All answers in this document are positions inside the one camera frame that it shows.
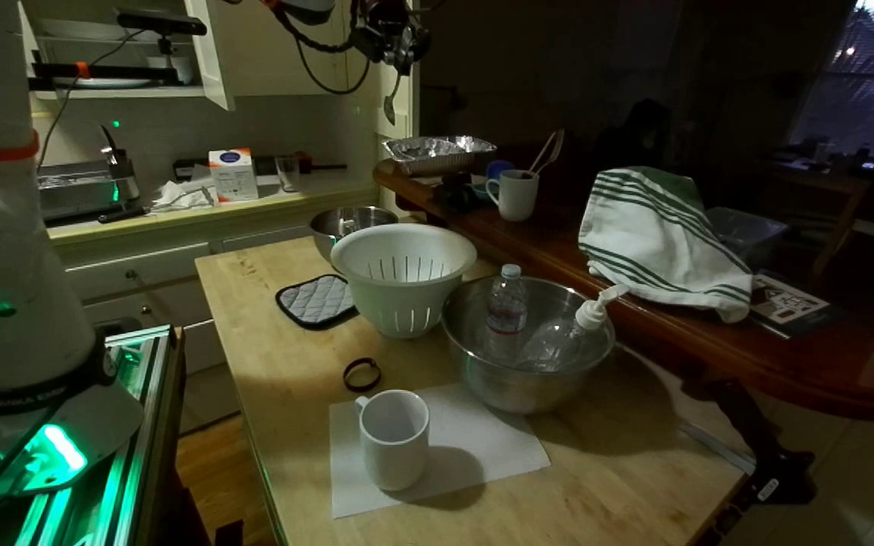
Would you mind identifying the white paper sheet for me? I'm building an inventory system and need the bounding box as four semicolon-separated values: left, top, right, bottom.
326;379;557;522

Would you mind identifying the cutlery standing in mug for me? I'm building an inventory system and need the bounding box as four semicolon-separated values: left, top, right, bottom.
526;123;569;183

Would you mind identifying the white drawer cabinet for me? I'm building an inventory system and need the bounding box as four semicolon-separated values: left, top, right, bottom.
50;190;350;427

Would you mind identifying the white mug holding cutlery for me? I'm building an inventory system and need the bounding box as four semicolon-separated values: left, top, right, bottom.
482;164;545;223

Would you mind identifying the large silver mixing bowl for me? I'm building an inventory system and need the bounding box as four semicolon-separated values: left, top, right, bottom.
439;272;623;420

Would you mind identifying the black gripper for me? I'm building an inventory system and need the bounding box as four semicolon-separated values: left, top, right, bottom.
350;0;438;76

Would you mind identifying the black clamp stand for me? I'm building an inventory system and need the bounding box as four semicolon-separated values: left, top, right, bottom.
682;368;822;510

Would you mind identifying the silver countertop appliance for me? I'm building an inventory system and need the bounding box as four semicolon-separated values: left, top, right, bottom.
37;160;148;227

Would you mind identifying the white mug without cutlery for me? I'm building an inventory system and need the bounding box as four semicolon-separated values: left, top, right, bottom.
351;384;434;497

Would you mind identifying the silver spoon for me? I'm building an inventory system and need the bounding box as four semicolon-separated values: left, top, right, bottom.
381;65;400;131

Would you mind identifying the clear upright water bottle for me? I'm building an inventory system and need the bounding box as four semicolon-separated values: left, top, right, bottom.
482;261;532;363

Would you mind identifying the small silver bowl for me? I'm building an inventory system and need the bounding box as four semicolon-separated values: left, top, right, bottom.
305;202;403;264

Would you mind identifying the dark wooden counter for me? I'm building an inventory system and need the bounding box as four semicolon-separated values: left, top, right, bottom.
373;160;874;425

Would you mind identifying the black rubber ring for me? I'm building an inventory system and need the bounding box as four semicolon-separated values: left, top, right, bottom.
340;356;388;396

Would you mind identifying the silver foil tray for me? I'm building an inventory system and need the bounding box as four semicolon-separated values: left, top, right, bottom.
381;131;501;176

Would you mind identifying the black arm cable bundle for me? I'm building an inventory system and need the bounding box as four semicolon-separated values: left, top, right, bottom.
269;0;377;99

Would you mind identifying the white wall shelf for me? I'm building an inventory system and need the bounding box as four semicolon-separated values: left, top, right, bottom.
16;0;240;115

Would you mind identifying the clear plastic container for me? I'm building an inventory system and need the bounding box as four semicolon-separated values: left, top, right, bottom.
708;202;795;270

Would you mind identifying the green striped white towel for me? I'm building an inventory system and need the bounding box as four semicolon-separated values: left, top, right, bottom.
576;164;760;329

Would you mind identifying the aluminium robot stand frame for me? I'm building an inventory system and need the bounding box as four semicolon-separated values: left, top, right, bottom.
0;322;190;546

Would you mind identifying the white and blue box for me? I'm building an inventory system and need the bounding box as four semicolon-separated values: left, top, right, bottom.
204;146;260;206

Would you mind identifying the grey quilted pot holder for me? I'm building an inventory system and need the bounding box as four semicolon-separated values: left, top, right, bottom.
275;270;365;335

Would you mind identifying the white plastic colander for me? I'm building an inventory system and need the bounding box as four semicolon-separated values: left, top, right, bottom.
327;222;482;344

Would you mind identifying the printed magazine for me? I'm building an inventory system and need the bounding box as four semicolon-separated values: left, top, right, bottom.
747;270;836;344

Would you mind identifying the clear bottle with white cap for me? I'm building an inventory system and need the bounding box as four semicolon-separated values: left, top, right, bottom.
516;283;634;374

